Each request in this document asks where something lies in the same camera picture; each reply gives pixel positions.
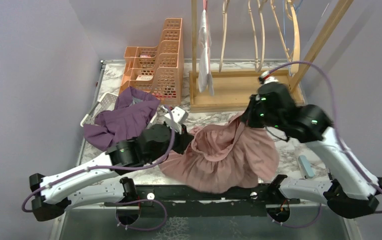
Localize pink clothes pile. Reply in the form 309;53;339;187
159;113;280;194

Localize white skirt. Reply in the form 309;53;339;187
198;9;215;96

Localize blue wire hanger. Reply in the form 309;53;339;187
282;0;303;62

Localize pink wire hanger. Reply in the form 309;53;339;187
202;0;208;13

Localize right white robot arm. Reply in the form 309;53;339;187
241;75;382;219

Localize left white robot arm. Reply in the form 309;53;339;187
29;124;194;222

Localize wooden hanger rack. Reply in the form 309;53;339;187
188;0;352;113

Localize wooden hanger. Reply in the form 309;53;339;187
218;0;230;73
247;0;267;73
269;0;301;63

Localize purple cloth under pile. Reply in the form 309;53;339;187
83;87;161;152

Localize orange plastic file organizer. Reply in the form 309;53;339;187
119;18;184;106

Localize light blue small block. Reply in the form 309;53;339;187
297;155;315;179

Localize white plastic basket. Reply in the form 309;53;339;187
80;87;161;133

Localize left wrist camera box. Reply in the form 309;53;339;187
163;106;189;134

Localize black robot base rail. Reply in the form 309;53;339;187
104;183;300;218

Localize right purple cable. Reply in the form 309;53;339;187
258;60;382;230

